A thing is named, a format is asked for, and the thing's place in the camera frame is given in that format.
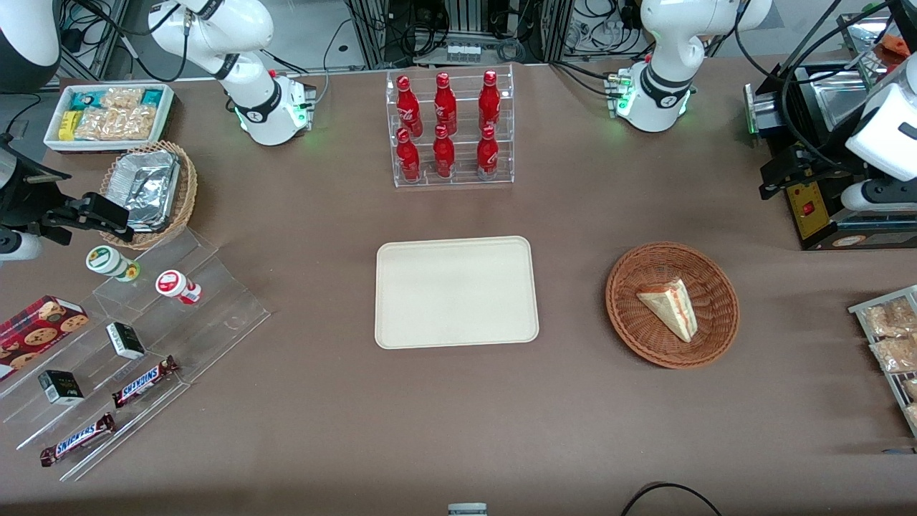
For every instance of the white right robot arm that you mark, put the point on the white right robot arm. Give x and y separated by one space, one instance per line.
251 107

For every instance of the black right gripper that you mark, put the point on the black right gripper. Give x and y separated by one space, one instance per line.
20 197

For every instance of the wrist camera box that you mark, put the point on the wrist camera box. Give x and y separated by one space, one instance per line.
18 247
856 197

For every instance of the red lidded cup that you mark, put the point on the red lidded cup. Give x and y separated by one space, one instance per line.
172 283

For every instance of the green lidded cup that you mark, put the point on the green lidded cup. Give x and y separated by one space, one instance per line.
107 260

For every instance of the aluminium equipment frame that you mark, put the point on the aluminium equipment frame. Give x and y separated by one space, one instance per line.
372 36

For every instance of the Snickers chocolate bar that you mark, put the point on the Snickers chocolate bar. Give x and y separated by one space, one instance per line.
143 381
77 439

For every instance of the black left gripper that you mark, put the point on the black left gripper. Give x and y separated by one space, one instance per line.
824 159

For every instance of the small black carton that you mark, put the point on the small black carton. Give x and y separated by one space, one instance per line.
125 340
61 387

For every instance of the clear peanut snack bag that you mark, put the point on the clear peanut snack bag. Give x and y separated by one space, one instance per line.
114 123
122 97

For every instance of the tray of packaged crackers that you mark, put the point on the tray of packaged crackers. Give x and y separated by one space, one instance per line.
895 380

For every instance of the brown wicker basket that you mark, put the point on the brown wicker basket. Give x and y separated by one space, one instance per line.
645 330

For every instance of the cream plastic tray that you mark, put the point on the cream plastic tray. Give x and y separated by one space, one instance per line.
456 292

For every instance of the black sealing machine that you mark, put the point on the black sealing machine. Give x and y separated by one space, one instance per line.
806 215

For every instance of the clear cracker snack bag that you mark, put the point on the clear cracker snack bag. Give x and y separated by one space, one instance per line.
895 355
911 388
913 416
892 319

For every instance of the steel pan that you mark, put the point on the steel pan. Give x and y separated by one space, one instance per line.
834 97
863 32

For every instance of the white plastic bin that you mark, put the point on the white plastic bin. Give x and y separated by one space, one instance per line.
166 118

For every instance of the red aluminium cola bottle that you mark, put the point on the red aluminium cola bottle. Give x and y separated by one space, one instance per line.
488 156
489 104
408 159
443 156
445 106
408 107

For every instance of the aluminium foil container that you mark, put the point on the aluminium foil container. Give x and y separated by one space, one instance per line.
147 186

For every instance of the teal snack packet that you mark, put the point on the teal snack packet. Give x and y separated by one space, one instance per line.
87 100
152 97

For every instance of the triangle sandwich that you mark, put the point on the triangle sandwich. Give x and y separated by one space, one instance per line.
673 308

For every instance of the grey box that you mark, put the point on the grey box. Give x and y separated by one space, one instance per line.
467 509

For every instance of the white power strip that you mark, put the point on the white power strip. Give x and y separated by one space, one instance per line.
463 51

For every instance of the yellow snack packet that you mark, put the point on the yellow snack packet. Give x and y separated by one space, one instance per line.
68 125

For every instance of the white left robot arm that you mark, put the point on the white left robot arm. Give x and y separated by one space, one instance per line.
666 43

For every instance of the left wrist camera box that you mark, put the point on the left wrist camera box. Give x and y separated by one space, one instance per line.
856 197

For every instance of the clear acrylic bottle rack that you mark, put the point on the clear acrylic bottle rack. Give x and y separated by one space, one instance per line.
466 129

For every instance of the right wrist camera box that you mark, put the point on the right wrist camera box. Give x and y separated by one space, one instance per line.
18 247

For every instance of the clear acrylic stepped display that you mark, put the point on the clear acrylic stepped display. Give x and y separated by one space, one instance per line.
93 373
229 315

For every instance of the red tartan cookie box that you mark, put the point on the red tartan cookie box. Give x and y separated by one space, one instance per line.
39 333

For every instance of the light wicker basket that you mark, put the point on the light wicker basket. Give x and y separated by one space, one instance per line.
188 186

